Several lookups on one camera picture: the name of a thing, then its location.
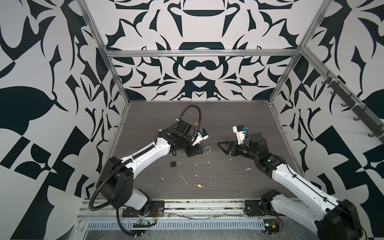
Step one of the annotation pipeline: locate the small black padlock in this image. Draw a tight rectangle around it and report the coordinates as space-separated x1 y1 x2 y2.
171 158 178 168

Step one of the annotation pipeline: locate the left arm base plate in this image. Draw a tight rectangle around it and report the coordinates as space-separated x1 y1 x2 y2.
122 201 165 218

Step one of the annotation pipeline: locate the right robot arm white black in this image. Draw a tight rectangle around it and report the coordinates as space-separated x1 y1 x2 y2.
218 134 367 240

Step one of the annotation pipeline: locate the blue padlock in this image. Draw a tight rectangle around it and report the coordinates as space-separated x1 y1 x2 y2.
198 146 212 155

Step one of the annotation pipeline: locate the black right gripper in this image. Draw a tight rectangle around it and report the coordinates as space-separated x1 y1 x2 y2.
218 139 260 163

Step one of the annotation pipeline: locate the black coat hook rail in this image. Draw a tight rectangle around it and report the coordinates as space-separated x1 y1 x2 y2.
322 71 384 144

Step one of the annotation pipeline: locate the circuit board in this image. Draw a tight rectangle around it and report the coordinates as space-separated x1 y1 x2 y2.
262 218 284 236
132 218 157 228

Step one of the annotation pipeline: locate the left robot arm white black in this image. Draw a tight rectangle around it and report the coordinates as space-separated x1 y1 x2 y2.
89 120 209 211

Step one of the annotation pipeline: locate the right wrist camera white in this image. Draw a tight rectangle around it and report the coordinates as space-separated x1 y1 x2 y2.
233 125 248 145

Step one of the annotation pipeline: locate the white slotted cable duct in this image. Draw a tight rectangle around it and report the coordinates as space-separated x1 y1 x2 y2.
87 219 265 231

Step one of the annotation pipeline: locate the black corrugated cable conduit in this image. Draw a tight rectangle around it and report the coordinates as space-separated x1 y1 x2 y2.
88 104 202 237

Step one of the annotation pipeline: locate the small brass padlock near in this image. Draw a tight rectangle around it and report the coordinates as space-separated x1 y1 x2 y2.
194 183 204 189

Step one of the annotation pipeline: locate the left circuit board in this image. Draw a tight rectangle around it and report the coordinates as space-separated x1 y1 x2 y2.
132 218 157 228

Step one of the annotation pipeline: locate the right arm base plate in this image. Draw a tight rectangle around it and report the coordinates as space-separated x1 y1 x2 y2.
244 200 271 217

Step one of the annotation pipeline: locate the right circuit board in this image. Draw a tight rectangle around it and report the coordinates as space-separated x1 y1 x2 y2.
262 218 284 236

